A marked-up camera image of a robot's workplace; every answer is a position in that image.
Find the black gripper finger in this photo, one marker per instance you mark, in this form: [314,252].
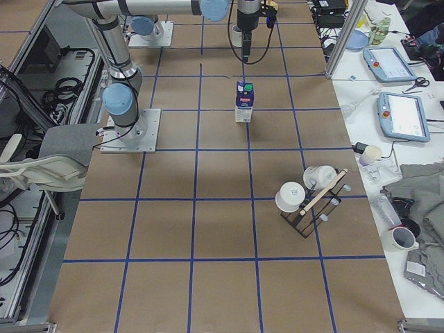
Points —
[245,46]

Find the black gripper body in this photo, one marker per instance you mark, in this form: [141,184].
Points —
[247,21]

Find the white cup grey rim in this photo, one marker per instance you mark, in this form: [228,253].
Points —
[236,37]

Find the blue white milk carton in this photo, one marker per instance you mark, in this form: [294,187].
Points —
[244,102]

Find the small cream purple cup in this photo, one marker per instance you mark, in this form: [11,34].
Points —
[370,155]

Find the green glass jar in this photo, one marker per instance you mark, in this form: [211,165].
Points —
[379,32]

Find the blue teach pendant upper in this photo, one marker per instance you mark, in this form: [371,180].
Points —
[387,65]

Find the blue teach pendant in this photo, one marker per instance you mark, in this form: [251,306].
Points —
[387,65]
[402,117]

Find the white mug on rack right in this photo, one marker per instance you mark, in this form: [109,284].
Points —
[318,177]

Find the white mug on rack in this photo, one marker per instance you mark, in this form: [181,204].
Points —
[318,177]
[290,196]

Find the white mug on rack left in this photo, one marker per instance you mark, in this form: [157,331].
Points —
[290,196]

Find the blue teach pendant lower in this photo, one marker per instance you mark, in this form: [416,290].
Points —
[402,117]

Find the black scissors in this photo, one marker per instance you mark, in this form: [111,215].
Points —
[419,82]

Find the clear plastic bottle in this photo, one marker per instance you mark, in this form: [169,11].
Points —
[384,208]

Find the grey office chair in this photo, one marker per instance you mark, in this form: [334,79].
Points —
[61,165]

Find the grey cloth pile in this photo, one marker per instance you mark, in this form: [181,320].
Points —
[423,185]

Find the white mug red rim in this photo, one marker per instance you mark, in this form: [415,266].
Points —
[399,238]

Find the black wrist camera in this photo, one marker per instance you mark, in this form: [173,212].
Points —
[271,10]

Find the aluminium frame post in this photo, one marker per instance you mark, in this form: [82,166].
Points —
[356,9]

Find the black wire cup rack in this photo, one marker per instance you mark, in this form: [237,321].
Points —
[305,225]

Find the wooden rack handle rod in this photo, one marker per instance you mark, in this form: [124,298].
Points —
[323,192]

